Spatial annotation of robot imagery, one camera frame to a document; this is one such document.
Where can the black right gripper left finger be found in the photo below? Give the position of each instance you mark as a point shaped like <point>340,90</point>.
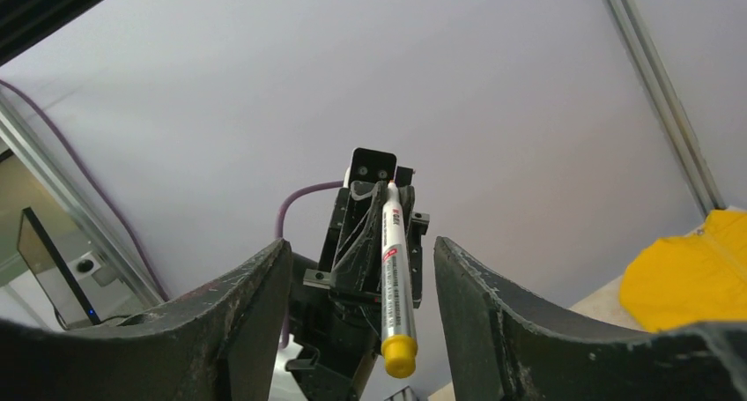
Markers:
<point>217,342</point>

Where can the yellow marker cap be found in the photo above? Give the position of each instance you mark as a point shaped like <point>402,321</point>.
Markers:
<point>399,353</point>

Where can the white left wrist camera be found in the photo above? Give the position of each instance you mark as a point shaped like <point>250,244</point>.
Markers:
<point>368,165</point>

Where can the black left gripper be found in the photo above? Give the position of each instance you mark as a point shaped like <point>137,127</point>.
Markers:
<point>340,344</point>

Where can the black monitor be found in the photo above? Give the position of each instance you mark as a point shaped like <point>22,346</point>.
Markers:
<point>71,305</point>

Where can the yellow folded cloth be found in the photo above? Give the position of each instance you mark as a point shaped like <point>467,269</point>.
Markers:
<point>698,277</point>

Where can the white marker pen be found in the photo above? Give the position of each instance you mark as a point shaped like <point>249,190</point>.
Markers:
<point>397,305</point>

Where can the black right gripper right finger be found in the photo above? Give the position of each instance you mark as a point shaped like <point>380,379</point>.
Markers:
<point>506,343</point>

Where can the left corner metal post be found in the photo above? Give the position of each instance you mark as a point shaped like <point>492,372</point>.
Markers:
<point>666,103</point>

